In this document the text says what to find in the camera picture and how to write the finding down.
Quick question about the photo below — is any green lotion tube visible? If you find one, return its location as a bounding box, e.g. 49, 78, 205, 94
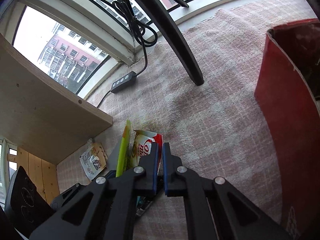
116, 120, 131, 177

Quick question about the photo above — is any red white snack packet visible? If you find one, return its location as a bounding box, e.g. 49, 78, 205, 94
127, 130, 163, 172

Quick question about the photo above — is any light wooden plank panel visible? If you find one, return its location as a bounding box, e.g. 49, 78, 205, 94
17, 147, 60, 204

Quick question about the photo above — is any grey foil pouch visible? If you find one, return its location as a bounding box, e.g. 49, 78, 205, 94
106, 139, 121, 172

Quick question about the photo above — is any white printed sachet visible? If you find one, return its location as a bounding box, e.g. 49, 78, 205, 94
79, 139, 108, 180

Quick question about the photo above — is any pink plaid tablecloth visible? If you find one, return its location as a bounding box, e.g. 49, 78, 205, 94
56, 0, 320, 240

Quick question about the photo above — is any large wooden board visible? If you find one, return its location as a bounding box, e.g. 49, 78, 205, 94
1, 37, 113, 165

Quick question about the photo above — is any red cardboard box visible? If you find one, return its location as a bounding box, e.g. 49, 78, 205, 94
254, 19, 319, 239

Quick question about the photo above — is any black tripod stand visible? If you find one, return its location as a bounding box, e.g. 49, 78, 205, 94
112, 0, 204, 86

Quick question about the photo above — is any black tracking camera module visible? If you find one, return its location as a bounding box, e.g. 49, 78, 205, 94
4, 166, 55, 238

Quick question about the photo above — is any black inline cable remote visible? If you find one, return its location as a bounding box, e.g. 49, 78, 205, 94
110, 71, 137, 94

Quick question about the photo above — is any black light power cable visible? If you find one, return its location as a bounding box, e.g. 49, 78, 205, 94
97, 0, 158, 108

